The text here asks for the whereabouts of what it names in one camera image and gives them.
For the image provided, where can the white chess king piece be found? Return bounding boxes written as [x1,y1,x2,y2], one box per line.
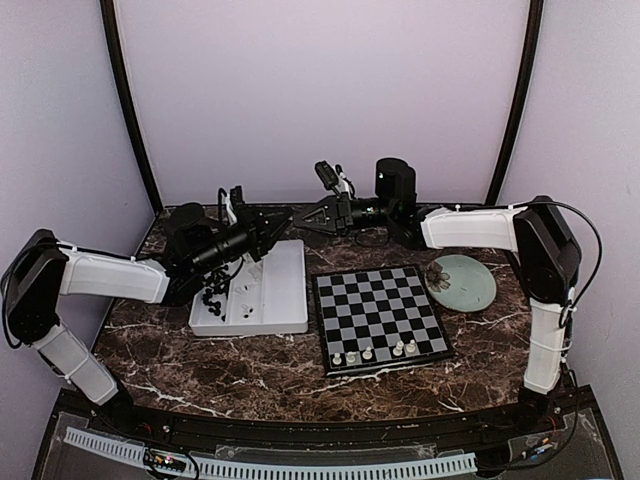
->
[392,340,404,357]

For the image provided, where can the pile of black chess pieces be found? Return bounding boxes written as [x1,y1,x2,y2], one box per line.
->
[202,266,231,322]

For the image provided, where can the black and grey chessboard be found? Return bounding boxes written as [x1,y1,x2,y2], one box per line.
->
[311,264,454,377]

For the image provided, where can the pile of white chess pieces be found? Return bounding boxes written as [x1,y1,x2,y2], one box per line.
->
[230,261,264,323]

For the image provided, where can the white slotted cable duct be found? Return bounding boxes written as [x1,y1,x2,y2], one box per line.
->
[63,427,477,479]

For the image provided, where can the light blue flower plate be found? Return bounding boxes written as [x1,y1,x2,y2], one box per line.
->
[424,255,497,313]

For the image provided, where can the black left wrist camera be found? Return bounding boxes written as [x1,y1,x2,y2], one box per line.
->
[162,202,216,257]

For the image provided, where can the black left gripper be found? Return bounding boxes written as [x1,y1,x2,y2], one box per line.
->
[191,204,295,277]

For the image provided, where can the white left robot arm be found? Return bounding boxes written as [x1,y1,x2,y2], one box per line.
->
[1,203,293,436]

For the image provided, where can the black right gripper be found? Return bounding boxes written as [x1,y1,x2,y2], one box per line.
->
[293,191,396,239]

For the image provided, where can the white chess pawn piece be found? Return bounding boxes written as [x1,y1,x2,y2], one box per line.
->
[362,346,373,361]

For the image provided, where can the white plastic parts tray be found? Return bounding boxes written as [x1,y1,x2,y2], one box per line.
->
[188,240,308,337]

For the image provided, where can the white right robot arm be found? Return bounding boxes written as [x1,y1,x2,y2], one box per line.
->
[293,195,583,395]

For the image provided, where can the black front rail base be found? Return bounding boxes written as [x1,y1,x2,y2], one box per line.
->
[54,387,601,451]

